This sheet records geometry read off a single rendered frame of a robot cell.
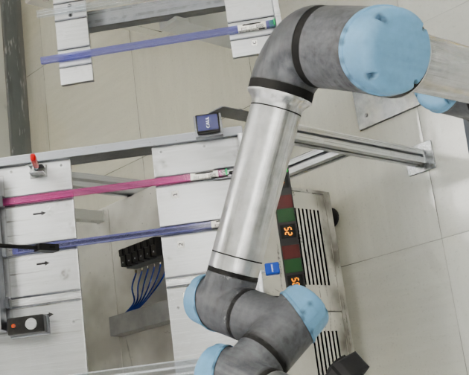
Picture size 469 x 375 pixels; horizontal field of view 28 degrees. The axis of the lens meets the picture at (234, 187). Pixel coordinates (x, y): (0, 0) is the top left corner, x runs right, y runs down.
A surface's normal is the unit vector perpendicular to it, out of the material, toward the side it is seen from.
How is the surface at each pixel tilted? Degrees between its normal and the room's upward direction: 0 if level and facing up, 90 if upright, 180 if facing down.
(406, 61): 82
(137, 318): 0
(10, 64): 90
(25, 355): 44
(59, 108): 0
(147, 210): 0
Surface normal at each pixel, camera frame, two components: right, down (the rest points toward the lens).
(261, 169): -0.01, -0.04
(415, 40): 0.57, 0.14
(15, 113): 0.68, -0.27
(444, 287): -0.72, -0.09
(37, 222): -0.04, -0.25
